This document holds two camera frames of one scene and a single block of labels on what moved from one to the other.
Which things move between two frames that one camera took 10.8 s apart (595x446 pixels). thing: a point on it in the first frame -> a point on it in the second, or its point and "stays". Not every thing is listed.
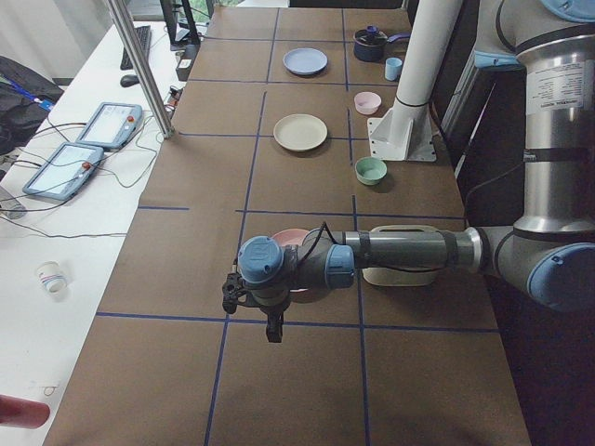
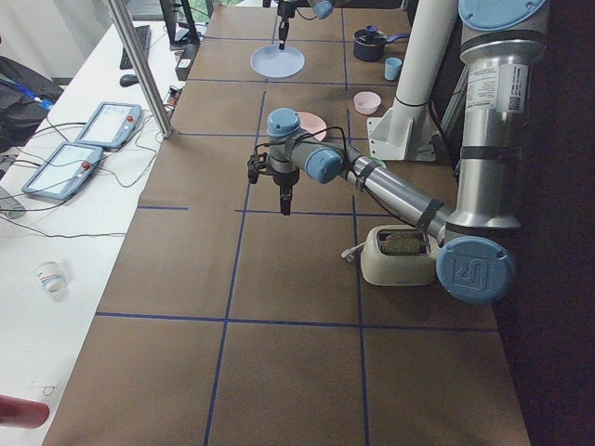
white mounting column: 406,134 stays
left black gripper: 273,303 -> 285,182
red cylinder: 22,413 stays
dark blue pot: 370,44 stays
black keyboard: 144,33 stays
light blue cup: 393,68 stays
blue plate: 305,60 -> 271,61
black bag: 27,99 stays
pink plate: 290,237 -> 312,124
